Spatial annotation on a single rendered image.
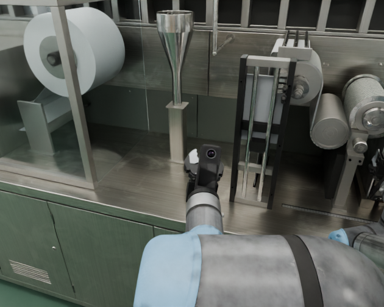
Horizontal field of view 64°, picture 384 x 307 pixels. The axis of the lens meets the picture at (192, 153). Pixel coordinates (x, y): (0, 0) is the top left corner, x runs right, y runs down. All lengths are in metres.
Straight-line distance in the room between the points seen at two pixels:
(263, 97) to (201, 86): 0.55
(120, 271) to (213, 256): 1.29
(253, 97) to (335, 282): 0.79
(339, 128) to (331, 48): 0.38
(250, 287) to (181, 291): 0.05
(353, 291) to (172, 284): 0.13
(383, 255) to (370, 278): 0.57
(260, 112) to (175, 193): 0.46
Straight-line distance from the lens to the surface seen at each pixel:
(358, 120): 1.16
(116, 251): 1.44
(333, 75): 1.45
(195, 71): 1.51
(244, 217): 1.15
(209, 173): 0.69
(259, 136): 1.08
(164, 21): 1.20
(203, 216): 0.61
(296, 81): 1.05
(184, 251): 0.26
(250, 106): 1.02
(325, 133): 1.17
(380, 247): 0.88
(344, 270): 0.28
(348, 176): 1.21
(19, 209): 1.63
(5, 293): 2.32
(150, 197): 1.23
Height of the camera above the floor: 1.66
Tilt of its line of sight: 30 degrees down
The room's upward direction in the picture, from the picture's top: straight up
